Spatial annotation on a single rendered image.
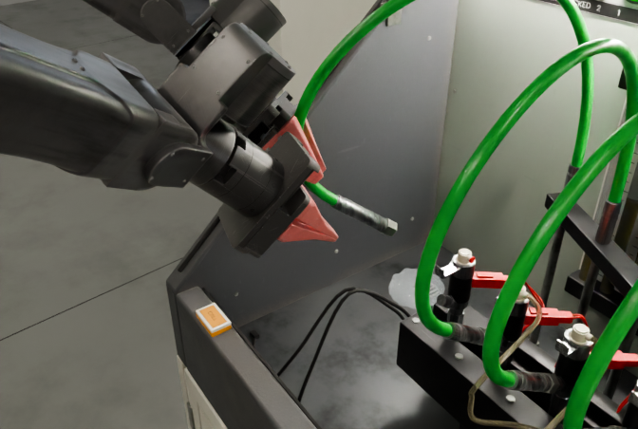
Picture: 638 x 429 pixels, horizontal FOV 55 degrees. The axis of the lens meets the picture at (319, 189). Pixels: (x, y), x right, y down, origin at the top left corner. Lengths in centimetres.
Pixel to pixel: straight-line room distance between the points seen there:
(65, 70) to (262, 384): 54
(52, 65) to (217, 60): 15
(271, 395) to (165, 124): 47
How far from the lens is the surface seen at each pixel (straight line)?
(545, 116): 99
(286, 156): 54
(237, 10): 70
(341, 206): 75
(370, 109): 99
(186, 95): 46
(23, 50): 32
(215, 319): 87
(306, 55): 363
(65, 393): 219
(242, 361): 83
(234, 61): 45
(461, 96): 109
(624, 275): 79
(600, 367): 51
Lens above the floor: 154
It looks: 31 degrees down
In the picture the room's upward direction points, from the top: straight up
